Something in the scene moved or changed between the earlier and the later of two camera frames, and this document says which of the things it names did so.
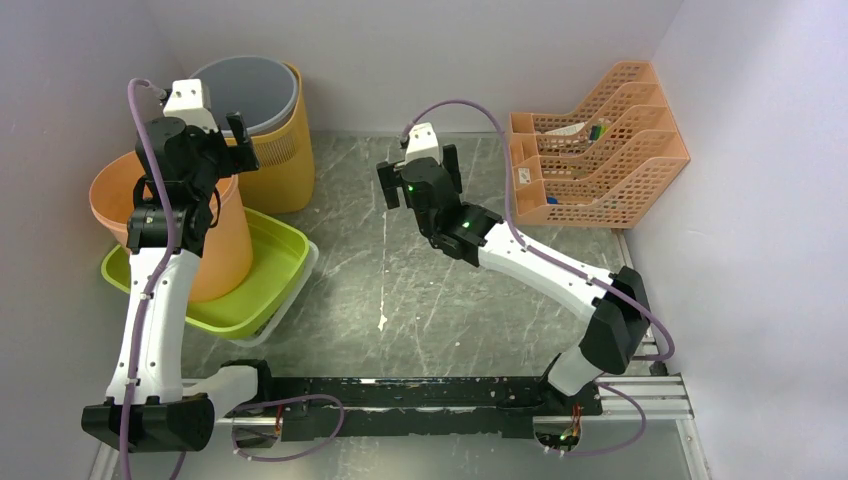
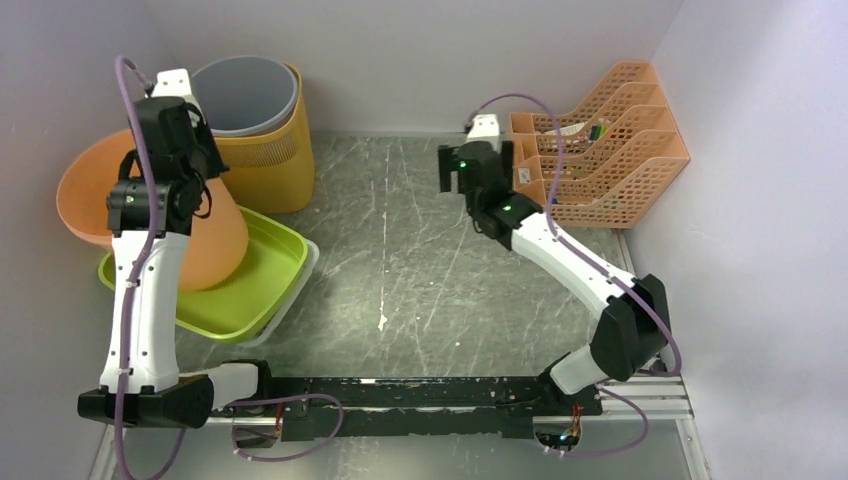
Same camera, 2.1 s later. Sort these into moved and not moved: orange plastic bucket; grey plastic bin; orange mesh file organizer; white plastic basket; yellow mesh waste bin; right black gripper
Moved: orange plastic bucket; right black gripper
Not moved: yellow mesh waste bin; orange mesh file organizer; white plastic basket; grey plastic bin
